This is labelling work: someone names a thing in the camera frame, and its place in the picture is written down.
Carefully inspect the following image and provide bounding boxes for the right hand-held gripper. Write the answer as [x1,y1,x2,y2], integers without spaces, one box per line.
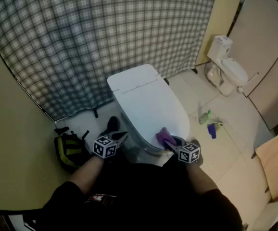
[164,136,202,165]

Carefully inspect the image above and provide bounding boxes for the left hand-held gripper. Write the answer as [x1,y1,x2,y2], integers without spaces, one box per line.
[92,131,129,159]

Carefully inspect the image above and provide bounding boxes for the purple cloth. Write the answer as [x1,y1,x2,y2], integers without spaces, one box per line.
[155,127,178,147]

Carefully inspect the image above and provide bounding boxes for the white tankless toilet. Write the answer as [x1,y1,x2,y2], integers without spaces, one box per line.
[107,64,190,157]

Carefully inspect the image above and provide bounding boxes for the person's left forearm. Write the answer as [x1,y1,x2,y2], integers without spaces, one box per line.
[68,154,106,194]

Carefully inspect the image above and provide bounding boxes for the person's right forearm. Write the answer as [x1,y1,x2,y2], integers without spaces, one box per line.
[186,161,220,197]

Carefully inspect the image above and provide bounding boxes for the white toilet with tank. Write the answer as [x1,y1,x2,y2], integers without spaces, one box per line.
[205,35,249,97]

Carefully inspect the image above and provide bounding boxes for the person's left black shoe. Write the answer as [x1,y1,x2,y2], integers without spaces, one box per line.
[102,116,120,137]

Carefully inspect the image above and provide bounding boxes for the blue bottle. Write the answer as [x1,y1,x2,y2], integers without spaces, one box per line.
[207,123,218,139]

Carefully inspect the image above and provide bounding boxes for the green spray bottle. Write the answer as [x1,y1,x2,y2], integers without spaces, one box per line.
[198,109,212,125]

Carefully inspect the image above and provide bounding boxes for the black yellow backpack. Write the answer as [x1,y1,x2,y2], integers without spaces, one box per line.
[54,127,91,174]

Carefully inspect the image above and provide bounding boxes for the person's black clothing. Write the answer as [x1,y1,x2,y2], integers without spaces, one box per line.
[37,153,244,231]

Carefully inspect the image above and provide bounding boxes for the grey plaid curtain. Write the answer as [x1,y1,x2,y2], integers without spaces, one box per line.
[0,0,218,122]

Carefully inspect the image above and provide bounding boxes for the white cabinet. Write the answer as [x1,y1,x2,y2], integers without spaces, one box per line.
[251,201,278,231]

